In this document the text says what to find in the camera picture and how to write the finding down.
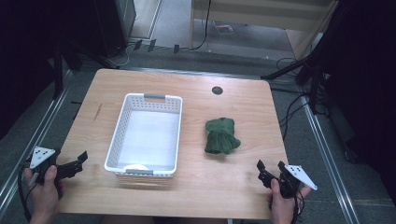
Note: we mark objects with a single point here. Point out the black cabinet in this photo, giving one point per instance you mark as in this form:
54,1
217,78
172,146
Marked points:
115,25

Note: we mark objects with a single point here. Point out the person's left hand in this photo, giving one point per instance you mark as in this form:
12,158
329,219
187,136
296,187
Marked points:
45,194

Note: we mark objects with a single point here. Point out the light wooden shelf unit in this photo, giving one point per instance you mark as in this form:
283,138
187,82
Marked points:
264,18

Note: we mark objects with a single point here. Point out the person's right hand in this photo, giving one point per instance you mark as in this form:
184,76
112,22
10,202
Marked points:
281,205

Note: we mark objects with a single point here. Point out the black metal stand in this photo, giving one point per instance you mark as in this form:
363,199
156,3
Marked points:
59,68
308,74

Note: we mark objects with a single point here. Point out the white plastic basket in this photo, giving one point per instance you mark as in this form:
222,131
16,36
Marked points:
146,137

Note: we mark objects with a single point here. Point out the green cloth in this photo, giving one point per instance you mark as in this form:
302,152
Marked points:
221,137

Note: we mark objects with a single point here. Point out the reddish flat packet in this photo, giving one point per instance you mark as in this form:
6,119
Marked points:
224,28

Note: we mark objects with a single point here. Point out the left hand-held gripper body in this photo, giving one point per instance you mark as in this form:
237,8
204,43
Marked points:
39,155

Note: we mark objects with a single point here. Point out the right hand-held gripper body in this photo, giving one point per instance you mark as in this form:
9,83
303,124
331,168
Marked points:
295,179

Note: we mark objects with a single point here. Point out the black table grommet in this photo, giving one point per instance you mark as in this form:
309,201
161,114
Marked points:
217,90

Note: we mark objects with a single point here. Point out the metal floor rail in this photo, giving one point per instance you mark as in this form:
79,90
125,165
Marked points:
34,137
330,161
193,73

